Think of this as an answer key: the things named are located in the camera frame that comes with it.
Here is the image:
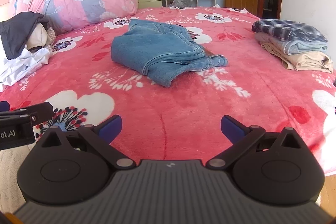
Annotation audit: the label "folded plaid shirt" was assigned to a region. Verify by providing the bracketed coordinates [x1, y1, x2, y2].
[251, 18, 328, 43]

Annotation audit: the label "cream garment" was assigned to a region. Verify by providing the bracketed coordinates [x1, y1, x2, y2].
[26, 23, 49, 52]

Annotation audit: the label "blue jeans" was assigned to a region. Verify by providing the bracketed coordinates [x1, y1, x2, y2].
[111, 19, 228, 87]

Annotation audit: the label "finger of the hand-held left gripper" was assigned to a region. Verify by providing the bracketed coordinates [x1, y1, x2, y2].
[10, 102, 54, 122]

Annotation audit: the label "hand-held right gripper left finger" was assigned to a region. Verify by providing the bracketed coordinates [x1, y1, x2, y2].
[39, 114, 137, 170]

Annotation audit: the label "folded light blue garment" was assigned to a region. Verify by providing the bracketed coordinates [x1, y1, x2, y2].
[256, 32, 328, 56]

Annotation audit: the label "folded beige garment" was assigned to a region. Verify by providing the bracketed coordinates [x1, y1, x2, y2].
[260, 42, 334, 73]

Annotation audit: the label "red floral blanket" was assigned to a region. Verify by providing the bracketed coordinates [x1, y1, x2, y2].
[0, 6, 336, 177]

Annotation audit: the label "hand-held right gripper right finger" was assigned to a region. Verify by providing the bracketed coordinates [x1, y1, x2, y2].
[206, 115, 302, 169]

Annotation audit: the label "white garment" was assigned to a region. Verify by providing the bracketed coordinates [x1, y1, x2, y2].
[0, 48, 53, 92]

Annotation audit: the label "grey plastic bag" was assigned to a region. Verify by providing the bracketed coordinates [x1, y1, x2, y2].
[168, 0, 196, 8]

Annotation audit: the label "dark grey garment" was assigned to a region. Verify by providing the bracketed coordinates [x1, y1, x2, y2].
[0, 11, 50, 60]

